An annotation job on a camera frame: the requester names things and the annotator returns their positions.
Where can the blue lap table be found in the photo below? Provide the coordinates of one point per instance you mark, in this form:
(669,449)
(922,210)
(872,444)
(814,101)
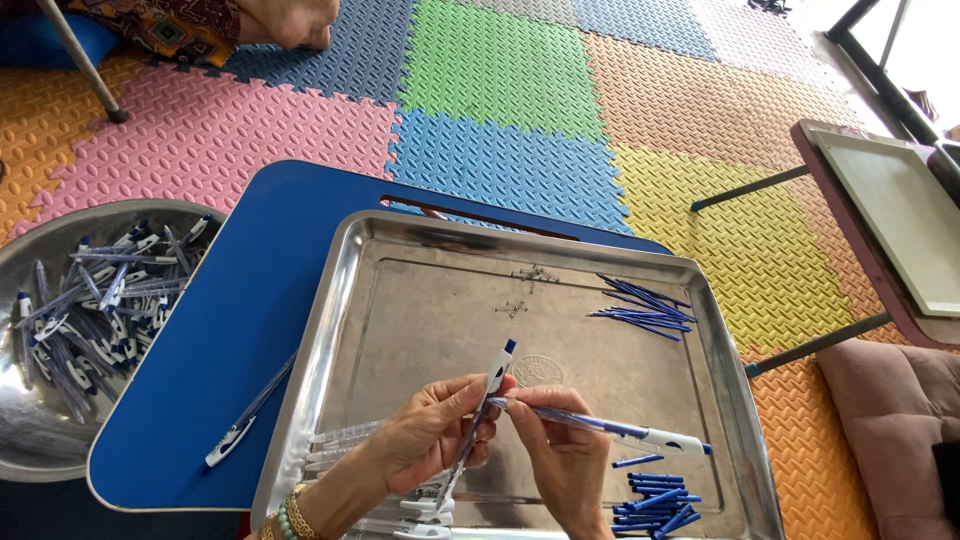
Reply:
(247,300)

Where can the black door frame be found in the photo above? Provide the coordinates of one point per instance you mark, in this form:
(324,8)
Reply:
(877,75)

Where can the clear pen with white clip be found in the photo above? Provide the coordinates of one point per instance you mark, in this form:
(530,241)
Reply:
(500,369)
(238,431)

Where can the pile of assembled pens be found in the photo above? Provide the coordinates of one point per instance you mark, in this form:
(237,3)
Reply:
(105,307)

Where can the clear pen with blue refill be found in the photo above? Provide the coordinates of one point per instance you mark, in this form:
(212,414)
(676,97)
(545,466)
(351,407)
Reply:
(660,439)

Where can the pile of blue pen tips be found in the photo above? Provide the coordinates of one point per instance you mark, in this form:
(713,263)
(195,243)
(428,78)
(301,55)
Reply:
(656,502)

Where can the steel tray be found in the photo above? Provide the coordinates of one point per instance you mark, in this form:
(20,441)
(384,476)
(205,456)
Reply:
(420,322)

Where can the pink cushion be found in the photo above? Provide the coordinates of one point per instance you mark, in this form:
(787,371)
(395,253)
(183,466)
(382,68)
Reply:
(877,427)

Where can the row of clear pen barrels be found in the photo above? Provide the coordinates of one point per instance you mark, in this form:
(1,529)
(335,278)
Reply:
(337,442)

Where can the person's left hand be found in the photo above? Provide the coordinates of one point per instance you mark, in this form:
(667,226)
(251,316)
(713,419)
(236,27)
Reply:
(420,442)

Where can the maroon folding table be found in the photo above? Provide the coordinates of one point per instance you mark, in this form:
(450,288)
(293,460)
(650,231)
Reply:
(840,217)

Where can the colourful foam floor mat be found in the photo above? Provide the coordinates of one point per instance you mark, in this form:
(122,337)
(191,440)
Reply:
(495,75)

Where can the person's right hand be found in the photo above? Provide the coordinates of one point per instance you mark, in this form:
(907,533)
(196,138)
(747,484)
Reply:
(574,465)

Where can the pile of blue refills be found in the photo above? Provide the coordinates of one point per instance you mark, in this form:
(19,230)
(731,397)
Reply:
(649,311)

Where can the small black object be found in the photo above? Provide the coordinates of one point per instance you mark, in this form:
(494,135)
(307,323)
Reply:
(770,6)

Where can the blue cushion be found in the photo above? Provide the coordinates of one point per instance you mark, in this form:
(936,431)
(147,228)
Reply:
(45,41)

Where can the grey metal table leg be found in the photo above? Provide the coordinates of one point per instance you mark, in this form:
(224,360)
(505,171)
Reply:
(82,64)

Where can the group of white pen clips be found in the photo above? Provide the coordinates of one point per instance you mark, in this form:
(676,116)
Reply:
(427,517)

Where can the steel bowl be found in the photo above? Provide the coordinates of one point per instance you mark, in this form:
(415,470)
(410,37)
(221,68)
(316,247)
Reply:
(30,442)

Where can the cluster of small metal springs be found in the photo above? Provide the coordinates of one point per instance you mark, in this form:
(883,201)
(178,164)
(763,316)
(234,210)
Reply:
(512,307)
(535,275)

